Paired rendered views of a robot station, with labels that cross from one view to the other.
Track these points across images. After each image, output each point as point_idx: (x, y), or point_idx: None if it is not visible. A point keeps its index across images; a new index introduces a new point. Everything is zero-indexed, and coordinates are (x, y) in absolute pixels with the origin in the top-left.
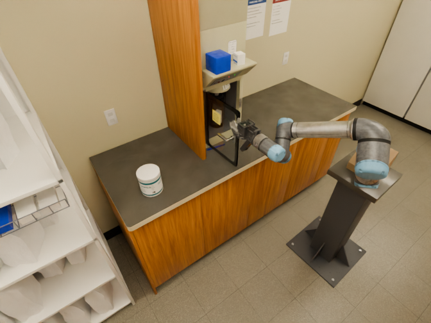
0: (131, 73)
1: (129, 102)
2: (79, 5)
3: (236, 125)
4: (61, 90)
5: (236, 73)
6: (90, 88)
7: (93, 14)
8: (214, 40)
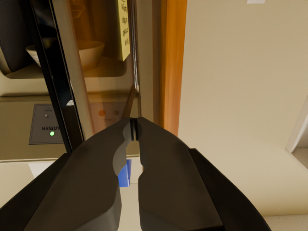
0: (198, 54)
1: (218, 4)
2: (222, 129)
3: (121, 166)
4: (288, 55)
5: (49, 141)
6: (258, 48)
7: (214, 122)
8: None
